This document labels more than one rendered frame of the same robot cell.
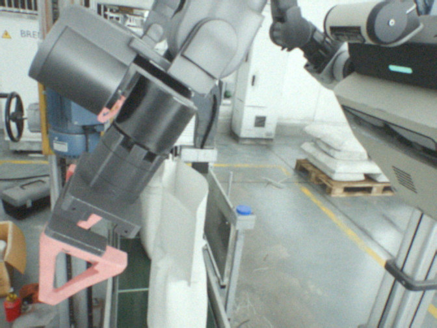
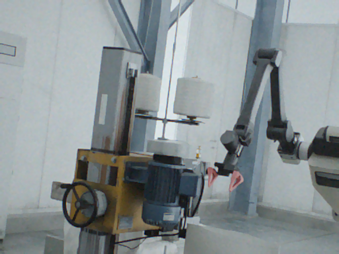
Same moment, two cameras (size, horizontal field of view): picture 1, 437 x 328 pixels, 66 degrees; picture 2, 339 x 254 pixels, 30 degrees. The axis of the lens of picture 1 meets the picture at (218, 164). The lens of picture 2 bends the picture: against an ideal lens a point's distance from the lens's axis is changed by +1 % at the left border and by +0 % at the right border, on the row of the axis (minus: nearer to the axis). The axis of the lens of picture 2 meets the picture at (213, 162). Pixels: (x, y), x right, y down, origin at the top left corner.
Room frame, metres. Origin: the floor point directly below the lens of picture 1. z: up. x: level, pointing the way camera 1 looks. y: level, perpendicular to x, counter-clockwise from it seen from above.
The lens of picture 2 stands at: (-0.92, 1.99, 1.49)
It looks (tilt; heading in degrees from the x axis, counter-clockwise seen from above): 3 degrees down; 317
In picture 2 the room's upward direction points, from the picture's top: 8 degrees clockwise
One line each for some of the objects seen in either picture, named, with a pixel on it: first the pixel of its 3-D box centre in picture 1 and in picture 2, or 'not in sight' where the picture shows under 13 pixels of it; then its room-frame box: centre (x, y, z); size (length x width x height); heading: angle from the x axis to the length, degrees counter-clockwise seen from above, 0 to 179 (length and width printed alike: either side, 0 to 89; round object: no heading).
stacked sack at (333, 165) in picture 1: (349, 163); (142, 247); (3.64, -1.46, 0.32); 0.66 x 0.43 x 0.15; 108
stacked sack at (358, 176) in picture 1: (333, 166); not in sight; (3.80, -1.36, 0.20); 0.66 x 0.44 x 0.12; 16
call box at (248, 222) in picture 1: (242, 217); not in sight; (1.21, -0.12, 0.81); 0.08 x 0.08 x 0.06; 16
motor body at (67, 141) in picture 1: (75, 115); (163, 193); (1.01, 0.46, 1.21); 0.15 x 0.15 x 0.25
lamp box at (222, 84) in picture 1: (225, 92); (200, 170); (1.31, 0.01, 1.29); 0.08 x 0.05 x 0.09; 16
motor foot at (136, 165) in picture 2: not in sight; (143, 174); (1.08, 0.52, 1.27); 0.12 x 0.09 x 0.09; 106
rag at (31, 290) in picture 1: (34, 293); not in sight; (1.49, 0.94, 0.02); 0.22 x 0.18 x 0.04; 16
